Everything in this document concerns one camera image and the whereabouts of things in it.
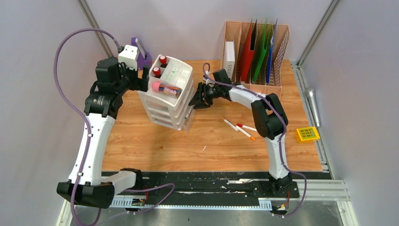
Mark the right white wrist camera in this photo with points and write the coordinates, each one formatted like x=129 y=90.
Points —
x=206 y=78

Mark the red cap white marker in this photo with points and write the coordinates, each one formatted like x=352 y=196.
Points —
x=246 y=127

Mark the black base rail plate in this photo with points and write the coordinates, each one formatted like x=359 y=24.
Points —
x=215 y=188

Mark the purple object at wall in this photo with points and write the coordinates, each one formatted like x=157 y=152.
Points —
x=144 y=58

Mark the pink highlighter pack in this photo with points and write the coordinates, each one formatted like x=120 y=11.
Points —
x=166 y=89

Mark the pink plastic file organizer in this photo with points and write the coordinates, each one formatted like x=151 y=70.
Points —
x=234 y=31

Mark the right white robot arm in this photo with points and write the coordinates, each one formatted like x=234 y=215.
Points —
x=268 y=114

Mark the white hardcover book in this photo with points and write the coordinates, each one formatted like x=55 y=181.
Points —
x=229 y=58

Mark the green cap white marker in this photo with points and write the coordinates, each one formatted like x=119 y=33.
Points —
x=188 y=112

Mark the blue folder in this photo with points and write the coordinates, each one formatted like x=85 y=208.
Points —
x=274 y=32

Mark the red folder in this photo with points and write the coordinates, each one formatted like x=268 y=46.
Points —
x=247 y=51

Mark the white plastic drawer unit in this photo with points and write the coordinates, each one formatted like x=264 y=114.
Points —
x=165 y=110

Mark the red round stamp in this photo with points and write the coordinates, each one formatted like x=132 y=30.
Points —
x=163 y=61

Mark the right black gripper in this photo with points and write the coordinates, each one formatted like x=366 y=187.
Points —
x=201 y=100

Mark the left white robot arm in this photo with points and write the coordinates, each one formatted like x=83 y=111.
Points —
x=85 y=185

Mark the yellow small crate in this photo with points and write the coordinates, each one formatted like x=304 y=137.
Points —
x=308 y=134

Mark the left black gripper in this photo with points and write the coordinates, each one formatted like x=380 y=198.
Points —
x=138 y=84

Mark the red black stamp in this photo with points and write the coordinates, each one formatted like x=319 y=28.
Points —
x=157 y=72

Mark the green folder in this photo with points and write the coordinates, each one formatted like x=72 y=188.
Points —
x=260 y=59

